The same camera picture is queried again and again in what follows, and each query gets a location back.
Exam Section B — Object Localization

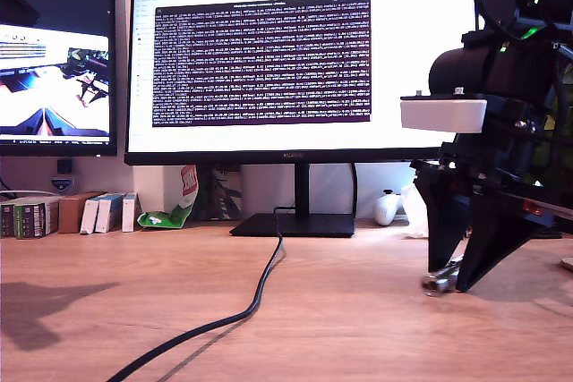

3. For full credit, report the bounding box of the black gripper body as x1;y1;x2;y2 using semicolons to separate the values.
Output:
410;104;573;229

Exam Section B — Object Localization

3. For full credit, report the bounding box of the metallic silver laser pointer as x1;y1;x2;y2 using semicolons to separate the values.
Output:
420;255;466;297

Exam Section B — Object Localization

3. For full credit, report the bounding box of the white crumpled plastic bag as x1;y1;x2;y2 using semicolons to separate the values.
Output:
400;184;431;240

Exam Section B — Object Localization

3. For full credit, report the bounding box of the white game controller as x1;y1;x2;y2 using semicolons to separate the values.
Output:
373;189;404;227

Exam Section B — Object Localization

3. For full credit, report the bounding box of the black Huawei monitor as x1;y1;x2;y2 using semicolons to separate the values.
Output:
124;0;483;239

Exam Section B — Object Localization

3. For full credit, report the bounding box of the dark leaf print box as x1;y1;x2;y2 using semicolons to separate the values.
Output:
196;165;243;222

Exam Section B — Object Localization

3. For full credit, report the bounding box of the green white snack bag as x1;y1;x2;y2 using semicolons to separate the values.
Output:
136;164;201;229

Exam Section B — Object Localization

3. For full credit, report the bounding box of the white blue carton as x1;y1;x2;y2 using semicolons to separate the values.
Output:
94;192;126;234
121;192;138;233
79;193;107;235

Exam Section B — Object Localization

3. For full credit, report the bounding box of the brown cardboard box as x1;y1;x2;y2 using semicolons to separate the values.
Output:
57;191;108;234

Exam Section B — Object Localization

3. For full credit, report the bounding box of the green black printed box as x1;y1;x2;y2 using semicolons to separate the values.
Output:
13;196;61;239

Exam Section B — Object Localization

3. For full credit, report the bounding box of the dark green printed box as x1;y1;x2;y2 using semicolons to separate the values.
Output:
0;201;17;239

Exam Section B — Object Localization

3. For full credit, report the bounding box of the white camera box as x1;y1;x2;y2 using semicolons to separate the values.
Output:
399;90;489;135

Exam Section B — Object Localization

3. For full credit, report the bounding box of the thin black hanging cable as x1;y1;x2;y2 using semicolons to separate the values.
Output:
350;162;359;222

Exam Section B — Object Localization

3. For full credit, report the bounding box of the thick black cable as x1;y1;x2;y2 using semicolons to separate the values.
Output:
105;205;296;382

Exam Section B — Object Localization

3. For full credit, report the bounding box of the white cable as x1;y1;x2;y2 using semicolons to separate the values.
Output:
0;189;62;199

